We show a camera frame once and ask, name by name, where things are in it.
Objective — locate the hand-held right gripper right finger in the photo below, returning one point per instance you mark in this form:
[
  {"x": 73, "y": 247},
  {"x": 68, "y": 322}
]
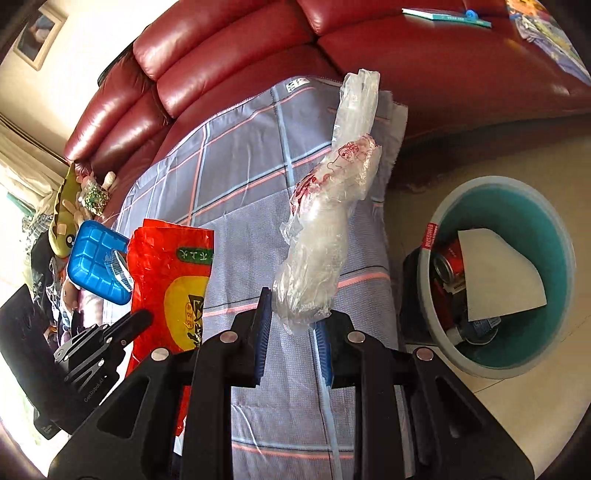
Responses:
[{"x": 323, "y": 350}]

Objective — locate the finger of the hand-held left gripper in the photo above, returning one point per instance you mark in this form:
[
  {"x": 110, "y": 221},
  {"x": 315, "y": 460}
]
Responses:
[{"x": 134, "y": 323}]

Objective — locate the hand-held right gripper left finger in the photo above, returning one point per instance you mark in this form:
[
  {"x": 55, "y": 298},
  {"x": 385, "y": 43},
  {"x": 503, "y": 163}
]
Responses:
[{"x": 263, "y": 332}]

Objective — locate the red plastic bag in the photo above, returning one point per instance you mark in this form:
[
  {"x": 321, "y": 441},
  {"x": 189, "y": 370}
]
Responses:
[{"x": 161, "y": 277}]

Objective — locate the clear plastic bag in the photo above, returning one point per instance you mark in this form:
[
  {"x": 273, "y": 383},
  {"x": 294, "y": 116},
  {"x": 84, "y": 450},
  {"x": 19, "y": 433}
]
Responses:
[{"x": 323, "y": 230}]

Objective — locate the red soda can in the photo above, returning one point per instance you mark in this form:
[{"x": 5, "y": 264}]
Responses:
[{"x": 450, "y": 263}]

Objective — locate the clear bottle blue label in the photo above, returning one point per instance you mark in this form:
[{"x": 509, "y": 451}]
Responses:
[{"x": 480, "y": 330}]

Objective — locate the white paper towel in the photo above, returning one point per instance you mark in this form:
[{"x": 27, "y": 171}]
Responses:
[{"x": 498, "y": 277}]

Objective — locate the teal plastic bin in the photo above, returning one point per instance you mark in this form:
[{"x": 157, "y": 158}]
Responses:
[{"x": 508, "y": 203}]

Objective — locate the blue plastic tray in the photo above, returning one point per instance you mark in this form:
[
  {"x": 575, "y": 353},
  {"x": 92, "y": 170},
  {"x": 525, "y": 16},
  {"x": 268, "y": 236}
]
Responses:
[{"x": 92, "y": 258}]

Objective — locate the green plush toy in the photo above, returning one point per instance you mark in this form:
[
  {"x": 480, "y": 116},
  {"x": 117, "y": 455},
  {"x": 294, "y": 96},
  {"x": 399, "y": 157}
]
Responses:
[{"x": 62, "y": 217}]

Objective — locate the plaid cloth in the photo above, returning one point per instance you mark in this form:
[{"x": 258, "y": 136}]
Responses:
[{"x": 231, "y": 184}]

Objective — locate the red leather sofa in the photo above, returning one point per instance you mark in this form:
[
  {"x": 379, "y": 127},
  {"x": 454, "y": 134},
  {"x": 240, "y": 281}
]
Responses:
[{"x": 231, "y": 46}]

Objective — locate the thin book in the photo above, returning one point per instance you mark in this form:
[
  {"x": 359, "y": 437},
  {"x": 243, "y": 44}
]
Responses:
[{"x": 438, "y": 16}]

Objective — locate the pile of colourful packets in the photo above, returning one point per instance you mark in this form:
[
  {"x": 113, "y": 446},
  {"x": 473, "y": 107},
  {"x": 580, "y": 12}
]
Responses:
[{"x": 554, "y": 37}]

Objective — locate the framed wall picture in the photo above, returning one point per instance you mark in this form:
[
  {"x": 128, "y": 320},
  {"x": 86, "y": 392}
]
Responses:
[{"x": 37, "y": 37}]

